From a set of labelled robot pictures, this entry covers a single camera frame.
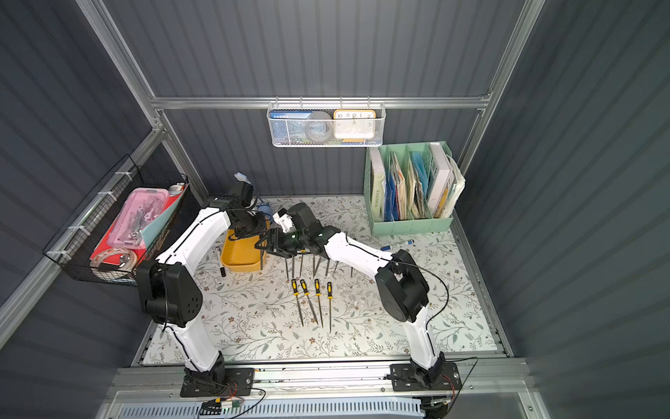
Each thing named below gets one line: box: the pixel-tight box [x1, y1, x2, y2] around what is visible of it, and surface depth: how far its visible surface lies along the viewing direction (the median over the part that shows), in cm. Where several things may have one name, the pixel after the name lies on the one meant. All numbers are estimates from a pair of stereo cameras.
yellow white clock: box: [333, 109, 377, 144], surface depth 90 cm
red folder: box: [89, 183, 189, 269], surface depth 69 cm
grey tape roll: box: [304, 109, 334, 144], surface depth 89 cm
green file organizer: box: [362, 140, 457, 238], surface depth 101 cm
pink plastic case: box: [107, 187, 170, 250], surface depth 74 cm
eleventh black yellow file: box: [314, 278, 324, 327], surface depth 93 cm
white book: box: [427, 142, 456, 219], surface depth 101 cm
